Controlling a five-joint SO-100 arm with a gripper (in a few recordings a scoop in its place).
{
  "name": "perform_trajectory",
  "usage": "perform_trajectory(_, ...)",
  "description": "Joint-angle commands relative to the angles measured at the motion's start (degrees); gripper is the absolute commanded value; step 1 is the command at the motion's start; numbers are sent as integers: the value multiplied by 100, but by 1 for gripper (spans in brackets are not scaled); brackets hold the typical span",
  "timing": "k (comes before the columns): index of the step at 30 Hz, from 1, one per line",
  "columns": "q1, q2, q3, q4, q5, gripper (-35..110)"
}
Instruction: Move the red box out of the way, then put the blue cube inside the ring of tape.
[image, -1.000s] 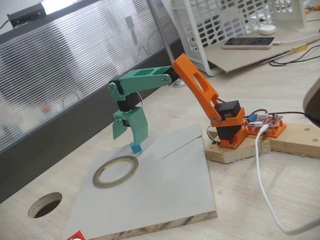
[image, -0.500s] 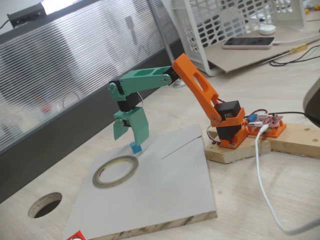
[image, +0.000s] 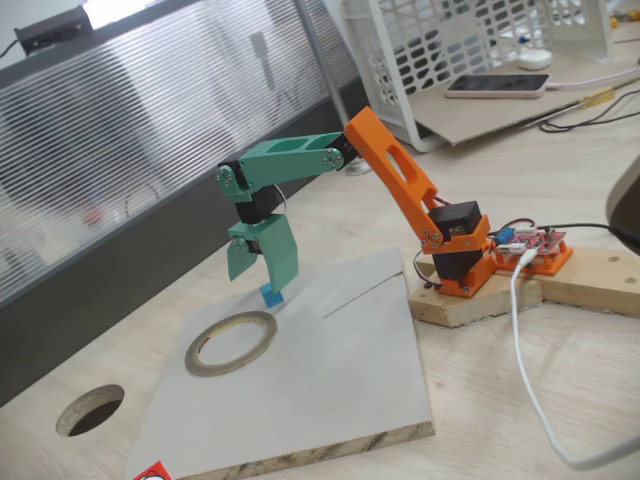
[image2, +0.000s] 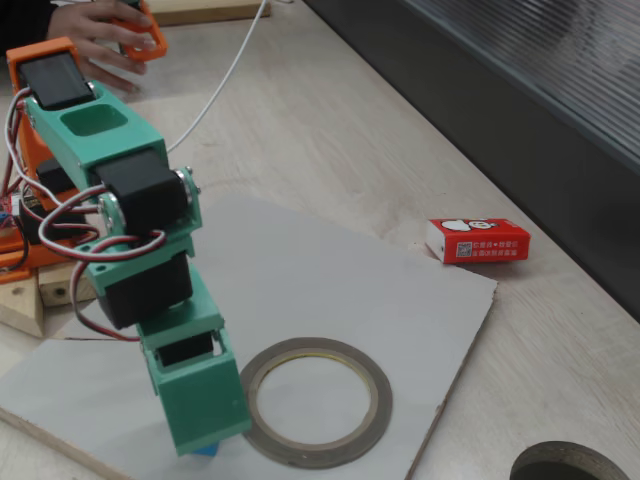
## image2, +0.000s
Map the orange printed handle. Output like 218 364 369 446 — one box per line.
112 0 169 64

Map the red cardboard box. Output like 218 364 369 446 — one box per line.
425 216 532 265

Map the forearm in black sleeve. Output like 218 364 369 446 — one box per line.
0 0 64 54

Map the person's hand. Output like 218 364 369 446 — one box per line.
47 0 156 94

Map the white chipboard panel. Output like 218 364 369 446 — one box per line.
0 193 500 480

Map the wedge-shaped wooden block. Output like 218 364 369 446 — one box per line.
0 279 45 337

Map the orange circuit board holder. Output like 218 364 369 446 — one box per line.
0 234 31 285

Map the red controller circuit board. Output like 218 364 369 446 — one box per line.
0 192 24 231

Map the thin wooden board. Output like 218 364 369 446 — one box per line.
149 0 272 27

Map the ribbed glass desk partition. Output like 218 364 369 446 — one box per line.
304 0 640 324

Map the grey tape ring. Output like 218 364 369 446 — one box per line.
239 337 395 470

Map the white USB cable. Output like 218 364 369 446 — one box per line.
164 0 271 154

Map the round desk cable hole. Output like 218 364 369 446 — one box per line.
508 439 632 480

